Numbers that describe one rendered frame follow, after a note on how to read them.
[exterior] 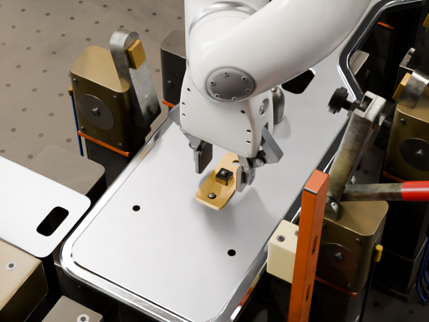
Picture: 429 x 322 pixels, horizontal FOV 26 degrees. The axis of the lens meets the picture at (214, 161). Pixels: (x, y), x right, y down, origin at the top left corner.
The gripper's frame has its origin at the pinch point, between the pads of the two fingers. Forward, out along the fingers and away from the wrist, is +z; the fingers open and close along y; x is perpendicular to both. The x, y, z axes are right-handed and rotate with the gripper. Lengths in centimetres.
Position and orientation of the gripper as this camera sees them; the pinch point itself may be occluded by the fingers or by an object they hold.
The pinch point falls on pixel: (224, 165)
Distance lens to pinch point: 111.1
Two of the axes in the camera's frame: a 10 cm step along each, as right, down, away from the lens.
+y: -8.7, -3.8, 3.2
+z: 0.0, 6.5, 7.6
